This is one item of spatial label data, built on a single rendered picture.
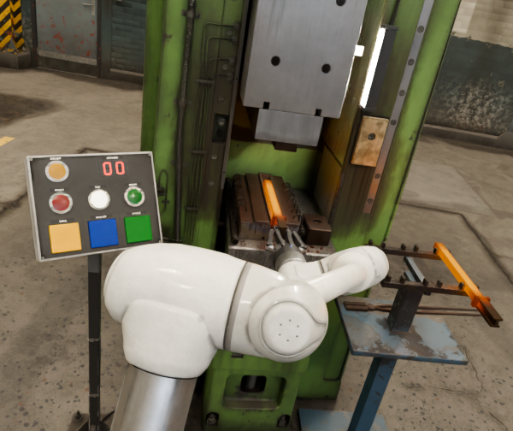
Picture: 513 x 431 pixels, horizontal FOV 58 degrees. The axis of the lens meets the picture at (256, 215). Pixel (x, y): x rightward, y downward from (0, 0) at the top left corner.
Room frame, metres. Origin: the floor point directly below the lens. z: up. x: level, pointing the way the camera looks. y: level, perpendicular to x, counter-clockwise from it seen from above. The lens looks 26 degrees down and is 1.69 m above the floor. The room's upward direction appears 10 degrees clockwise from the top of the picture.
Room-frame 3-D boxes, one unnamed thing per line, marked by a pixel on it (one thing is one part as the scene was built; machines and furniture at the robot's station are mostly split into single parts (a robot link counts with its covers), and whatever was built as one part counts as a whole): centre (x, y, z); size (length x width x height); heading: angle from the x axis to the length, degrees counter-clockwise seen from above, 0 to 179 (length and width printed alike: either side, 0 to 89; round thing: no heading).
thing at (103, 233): (1.10, 0.42, 1.01); 0.07 x 0.05 x 0.07; 125
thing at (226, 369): (1.61, -0.07, 0.23); 0.55 x 0.37 x 0.47; 10
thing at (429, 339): (1.34, -0.56, 0.69); 0.40 x 0.30 x 0.02; 97
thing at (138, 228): (1.16, 0.33, 1.01); 0.07 x 0.05 x 0.07; 125
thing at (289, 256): (1.11, -0.12, 1.00); 0.09 x 0.06 x 0.09; 100
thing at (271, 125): (1.59, -0.02, 1.32); 0.42 x 0.20 x 0.10; 10
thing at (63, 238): (1.05, 0.50, 1.01); 0.07 x 0.05 x 0.07; 125
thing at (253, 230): (1.59, -0.02, 0.96); 0.42 x 0.20 x 0.09; 10
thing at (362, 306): (1.45, -0.67, 0.70); 0.60 x 0.04 x 0.01; 102
